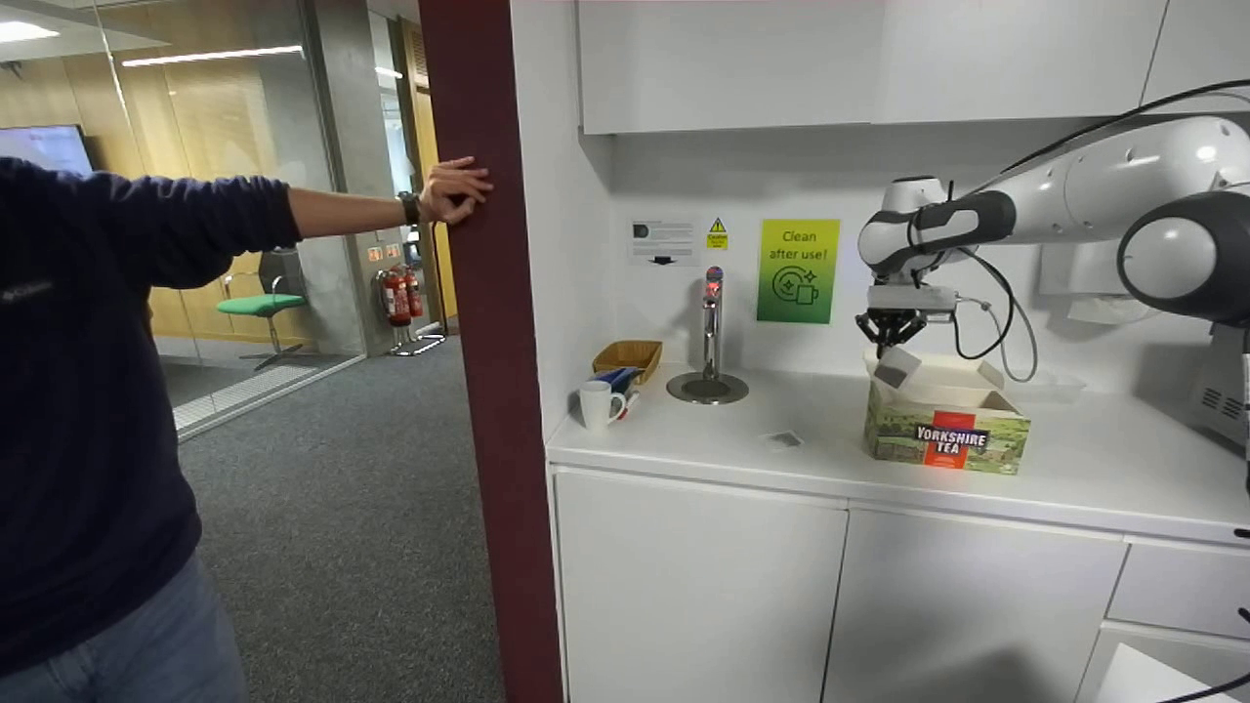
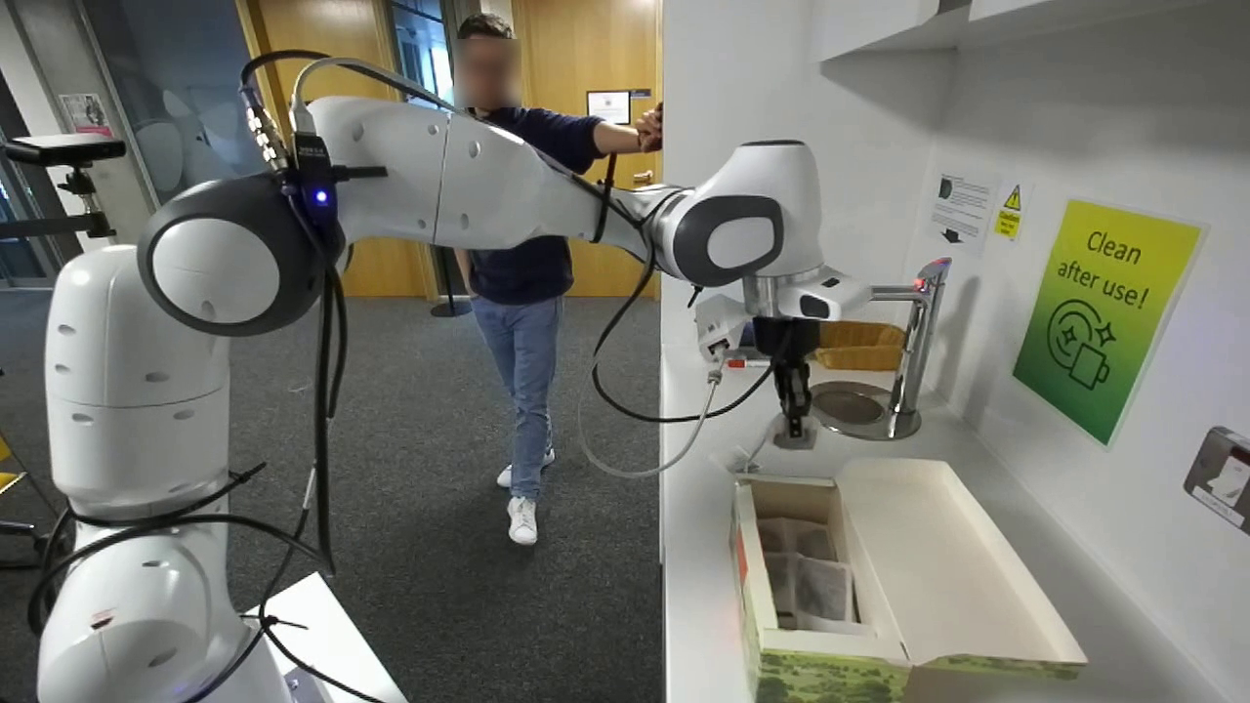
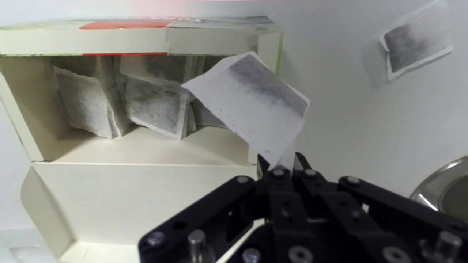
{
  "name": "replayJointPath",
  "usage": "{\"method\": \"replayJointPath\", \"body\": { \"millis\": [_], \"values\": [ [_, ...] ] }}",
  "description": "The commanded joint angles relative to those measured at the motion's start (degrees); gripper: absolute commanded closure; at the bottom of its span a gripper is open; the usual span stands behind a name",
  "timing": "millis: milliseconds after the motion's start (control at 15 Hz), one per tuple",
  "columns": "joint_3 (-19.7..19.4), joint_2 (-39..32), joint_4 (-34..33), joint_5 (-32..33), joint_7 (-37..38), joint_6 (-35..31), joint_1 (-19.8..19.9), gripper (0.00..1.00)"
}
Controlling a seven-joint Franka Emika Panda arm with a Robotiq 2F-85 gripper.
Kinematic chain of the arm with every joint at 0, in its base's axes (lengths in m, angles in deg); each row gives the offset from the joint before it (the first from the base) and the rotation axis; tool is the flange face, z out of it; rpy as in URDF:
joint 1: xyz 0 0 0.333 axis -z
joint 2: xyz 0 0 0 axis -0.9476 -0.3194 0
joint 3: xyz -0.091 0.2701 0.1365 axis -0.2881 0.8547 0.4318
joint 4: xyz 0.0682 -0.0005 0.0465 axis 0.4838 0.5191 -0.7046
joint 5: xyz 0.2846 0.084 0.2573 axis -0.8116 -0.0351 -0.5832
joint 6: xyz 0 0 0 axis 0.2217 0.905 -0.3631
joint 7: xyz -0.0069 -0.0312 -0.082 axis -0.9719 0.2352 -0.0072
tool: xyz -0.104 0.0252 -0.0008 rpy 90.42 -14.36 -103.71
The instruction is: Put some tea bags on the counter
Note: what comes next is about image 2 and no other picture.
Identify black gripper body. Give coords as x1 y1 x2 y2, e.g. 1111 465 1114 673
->
749 311 828 381

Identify square grey tea bag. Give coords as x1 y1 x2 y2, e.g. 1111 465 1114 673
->
775 409 819 454
790 553 859 626

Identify bare person forearm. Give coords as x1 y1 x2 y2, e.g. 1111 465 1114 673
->
590 117 648 159

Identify open cardboard tea box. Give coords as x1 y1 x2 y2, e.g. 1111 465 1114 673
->
725 454 1094 703

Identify person hand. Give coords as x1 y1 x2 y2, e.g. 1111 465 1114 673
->
634 100 667 156

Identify round metal drip tray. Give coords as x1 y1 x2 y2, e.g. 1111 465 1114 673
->
803 380 924 446

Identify chrome hot water tap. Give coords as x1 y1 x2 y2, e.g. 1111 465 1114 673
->
867 252 957 446

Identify white printed label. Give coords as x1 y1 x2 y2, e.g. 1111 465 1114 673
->
928 169 997 249

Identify yellow warning triangle sign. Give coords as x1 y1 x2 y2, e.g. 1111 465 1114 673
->
989 178 1032 247

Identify person in dark sweater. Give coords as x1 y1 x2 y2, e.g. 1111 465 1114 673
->
441 30 656 551

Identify green clean after use poster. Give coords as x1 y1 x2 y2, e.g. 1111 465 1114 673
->
1013 196 1210 449

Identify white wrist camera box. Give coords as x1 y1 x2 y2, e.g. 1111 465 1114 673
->
691 293 759 370

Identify grey camera cable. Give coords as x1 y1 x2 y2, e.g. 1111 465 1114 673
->
575 368 725 484

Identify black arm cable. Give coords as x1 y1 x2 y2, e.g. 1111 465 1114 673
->
585 152 781 429

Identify white upper wall cabinet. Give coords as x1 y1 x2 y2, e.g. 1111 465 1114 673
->
815 0 1250 87

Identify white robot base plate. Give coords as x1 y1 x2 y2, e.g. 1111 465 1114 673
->
255 569 411 703

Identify black base cables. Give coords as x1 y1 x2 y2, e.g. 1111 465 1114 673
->
25 462 384 703

